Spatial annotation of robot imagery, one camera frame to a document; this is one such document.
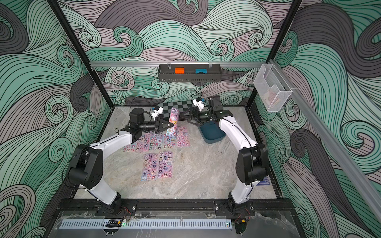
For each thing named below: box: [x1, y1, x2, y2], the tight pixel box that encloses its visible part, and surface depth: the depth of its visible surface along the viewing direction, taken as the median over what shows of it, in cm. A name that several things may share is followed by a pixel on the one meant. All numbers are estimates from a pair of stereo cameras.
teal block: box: [194, 68, 208, 74], surface depth 97 cm
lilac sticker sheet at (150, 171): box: [140, 153, 159, 181], surface depth 89 cm
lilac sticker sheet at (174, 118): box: [168, 107, 180, 131], surface depth 83 cm
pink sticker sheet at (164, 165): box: [157, 150, 173, 179], surface depth 89 cm
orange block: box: [174, 67, 186, 75], surface depth 97 cm
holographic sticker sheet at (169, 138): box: [162, 127, 178, 149], surface depth 99 cm
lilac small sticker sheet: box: [149, 131, 164, 151], surface depth 100 cm
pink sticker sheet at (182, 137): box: [176, 125, 191, 148], surface depth 102 cm
